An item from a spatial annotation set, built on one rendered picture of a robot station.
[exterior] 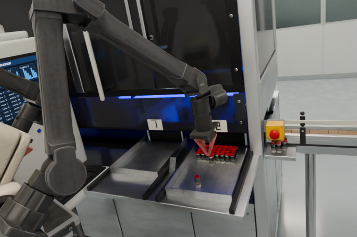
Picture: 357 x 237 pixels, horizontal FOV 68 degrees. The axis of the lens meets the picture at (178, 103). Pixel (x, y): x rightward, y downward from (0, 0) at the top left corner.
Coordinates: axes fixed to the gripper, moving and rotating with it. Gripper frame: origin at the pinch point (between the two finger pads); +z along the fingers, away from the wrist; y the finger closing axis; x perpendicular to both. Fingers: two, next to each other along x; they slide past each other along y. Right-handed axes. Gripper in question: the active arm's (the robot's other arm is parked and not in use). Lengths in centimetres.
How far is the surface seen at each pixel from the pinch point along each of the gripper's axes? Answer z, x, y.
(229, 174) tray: 20.3, -0.5, 18.4
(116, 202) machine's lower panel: 61, 83, 34
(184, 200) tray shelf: 20.1, 11.9, -0.9
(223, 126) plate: 7.0, 5.0, 35.7
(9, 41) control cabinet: -47, 89, 7
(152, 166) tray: 19.8, 36.7, 17.7
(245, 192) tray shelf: 20.5, -8.8, 8.1
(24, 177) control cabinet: 13, 89, -10
